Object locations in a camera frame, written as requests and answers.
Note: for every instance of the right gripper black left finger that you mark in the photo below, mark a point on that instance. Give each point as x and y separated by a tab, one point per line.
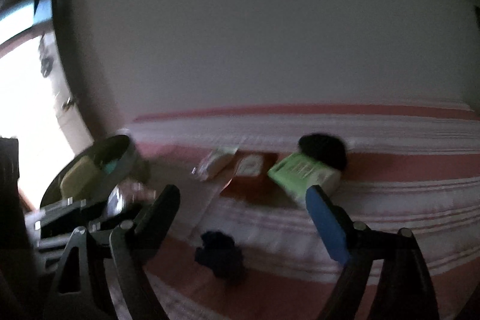
153	226

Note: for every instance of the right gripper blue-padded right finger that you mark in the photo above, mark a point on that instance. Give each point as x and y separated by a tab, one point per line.
332	223

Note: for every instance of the green tissue pack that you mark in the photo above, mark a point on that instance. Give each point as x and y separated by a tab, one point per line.
296	173

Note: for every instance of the yellow sponge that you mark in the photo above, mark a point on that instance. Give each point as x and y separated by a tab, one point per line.
80	179

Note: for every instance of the red snack packet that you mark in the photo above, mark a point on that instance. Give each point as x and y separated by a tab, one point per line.
250	181

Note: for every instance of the black fuzzy object far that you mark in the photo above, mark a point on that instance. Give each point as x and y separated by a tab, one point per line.
325	149

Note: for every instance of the black fuzzy object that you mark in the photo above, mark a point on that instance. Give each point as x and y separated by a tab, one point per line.
222	256
325	149

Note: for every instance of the black fuzzy object near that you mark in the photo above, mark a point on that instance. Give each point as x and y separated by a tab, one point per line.
222	256

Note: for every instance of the steel bowl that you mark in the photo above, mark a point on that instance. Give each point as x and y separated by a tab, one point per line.
116	158

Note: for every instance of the red white striped cloth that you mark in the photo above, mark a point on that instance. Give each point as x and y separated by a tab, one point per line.
411	189

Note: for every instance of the dark wooden door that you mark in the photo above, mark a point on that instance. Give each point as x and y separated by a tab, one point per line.
83	103

